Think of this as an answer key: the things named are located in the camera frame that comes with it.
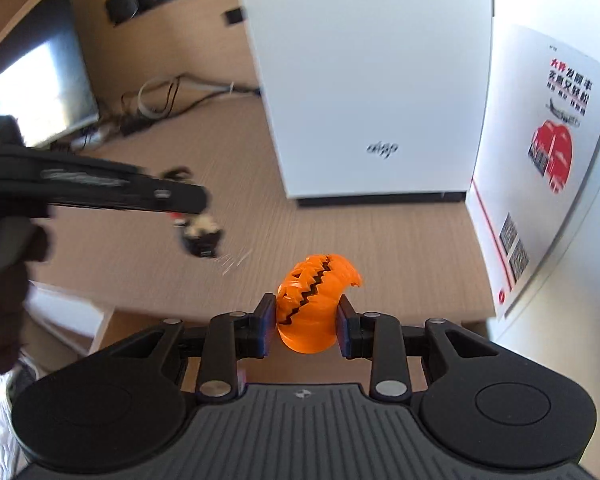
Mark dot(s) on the white power strip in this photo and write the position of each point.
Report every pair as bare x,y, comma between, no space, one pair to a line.
92,137

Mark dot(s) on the white printed sign board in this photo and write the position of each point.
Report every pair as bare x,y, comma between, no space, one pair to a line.
540,170

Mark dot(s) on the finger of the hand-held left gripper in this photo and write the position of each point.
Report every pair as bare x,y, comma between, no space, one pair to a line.
130,187

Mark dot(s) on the white computer case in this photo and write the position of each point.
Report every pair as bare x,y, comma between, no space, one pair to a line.
360,75

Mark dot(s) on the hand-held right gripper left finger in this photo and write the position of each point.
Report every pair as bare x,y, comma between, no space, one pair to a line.
266,321

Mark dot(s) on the black power adapter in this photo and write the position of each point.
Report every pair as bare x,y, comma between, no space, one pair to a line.
136,126

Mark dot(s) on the white patterned cloth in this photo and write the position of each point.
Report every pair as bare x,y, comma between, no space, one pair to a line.
0,425

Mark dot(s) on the black computer monitor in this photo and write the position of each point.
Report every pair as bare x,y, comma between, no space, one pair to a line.
45,75

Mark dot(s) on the orange pumpkin toy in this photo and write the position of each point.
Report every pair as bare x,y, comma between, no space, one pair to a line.
312,305

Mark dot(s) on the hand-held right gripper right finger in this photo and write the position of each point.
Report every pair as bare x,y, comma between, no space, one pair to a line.
344,326

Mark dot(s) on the person's left hand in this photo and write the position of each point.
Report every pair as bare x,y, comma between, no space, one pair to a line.
0,320

